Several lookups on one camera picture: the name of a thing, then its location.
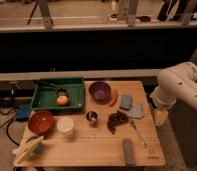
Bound grey board eraser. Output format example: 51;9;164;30
122;139;135;166

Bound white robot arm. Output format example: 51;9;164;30
149;62;197;126

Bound green plastic tray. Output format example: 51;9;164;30
30;77;85;113

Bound metal fork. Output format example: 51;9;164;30
129;119;147;148

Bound blue sponge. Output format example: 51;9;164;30
119;95;132;110

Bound dark grape bunch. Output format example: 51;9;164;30
107;111;129;134

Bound wooden board table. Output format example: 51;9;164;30
14;81;165;167

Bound orange carrot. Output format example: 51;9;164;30
109;90;118;107

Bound purple bowl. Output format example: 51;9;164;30
88;81;111;101

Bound small metal cup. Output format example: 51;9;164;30
86;111;98;126

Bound white plastic cup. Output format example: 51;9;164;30
56;117;74;138

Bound orange round fruit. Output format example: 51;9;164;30
56;96;69;106

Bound black ladle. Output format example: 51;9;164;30
34;80;68;96

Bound red-brown bowl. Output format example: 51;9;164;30
28;110;54;135

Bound yellow banana bunch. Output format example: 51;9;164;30
12;136;44;164

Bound blue power box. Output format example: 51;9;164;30
16;104;30;122

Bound metal window rail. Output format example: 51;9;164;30
0;69;160;81

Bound black cables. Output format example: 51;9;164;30
0;81;21;147

